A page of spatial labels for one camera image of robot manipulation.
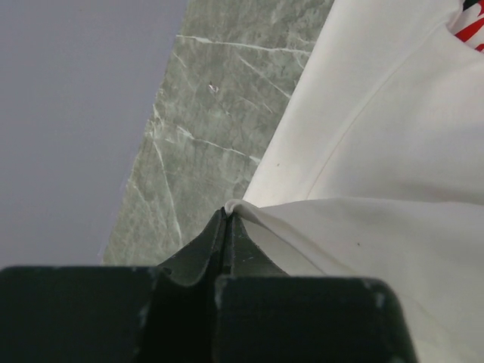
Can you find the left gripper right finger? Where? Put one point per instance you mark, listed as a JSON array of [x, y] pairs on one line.
[[243, 258]]

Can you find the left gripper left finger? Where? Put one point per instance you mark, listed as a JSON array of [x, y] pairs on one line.
[[185, 295]]

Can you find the white Coca-Cola t-shirt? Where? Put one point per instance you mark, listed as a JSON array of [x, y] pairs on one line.
[[376, 167]]

